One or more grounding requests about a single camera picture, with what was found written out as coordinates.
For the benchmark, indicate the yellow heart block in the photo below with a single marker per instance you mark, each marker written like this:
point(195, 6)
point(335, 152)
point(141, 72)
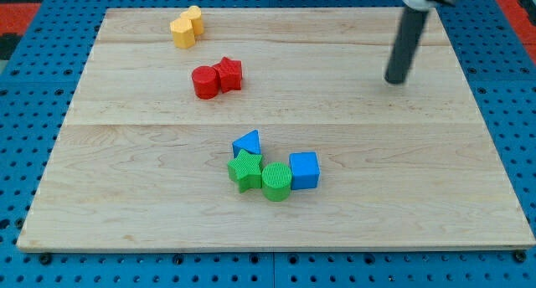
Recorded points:
point(195, 16)

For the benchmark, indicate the blue triangle block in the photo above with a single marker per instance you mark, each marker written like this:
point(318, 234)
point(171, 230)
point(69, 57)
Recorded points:
point(249, 142)

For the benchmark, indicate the green cylinder block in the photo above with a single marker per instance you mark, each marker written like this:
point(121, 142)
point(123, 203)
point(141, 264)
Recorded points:
point(276, 181)

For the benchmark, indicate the wooden board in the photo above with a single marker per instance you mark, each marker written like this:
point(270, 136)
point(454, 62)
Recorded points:
point(140, 162)

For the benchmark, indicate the red cylinder block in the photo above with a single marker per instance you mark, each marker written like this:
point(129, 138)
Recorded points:
point(205, 82)

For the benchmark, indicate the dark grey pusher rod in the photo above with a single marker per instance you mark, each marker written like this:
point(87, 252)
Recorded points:
point(411, 27)

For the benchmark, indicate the blue cube block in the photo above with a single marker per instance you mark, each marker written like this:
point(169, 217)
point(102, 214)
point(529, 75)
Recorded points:
point(305, 170)

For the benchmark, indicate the yellow hexagon block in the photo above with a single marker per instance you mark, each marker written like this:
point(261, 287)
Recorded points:
point(182, 33)

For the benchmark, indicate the green star block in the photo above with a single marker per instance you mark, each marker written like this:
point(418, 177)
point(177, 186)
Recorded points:
point(245, 170)

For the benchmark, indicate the red star block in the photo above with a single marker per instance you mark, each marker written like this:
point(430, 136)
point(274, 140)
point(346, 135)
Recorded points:
point(230, 74)

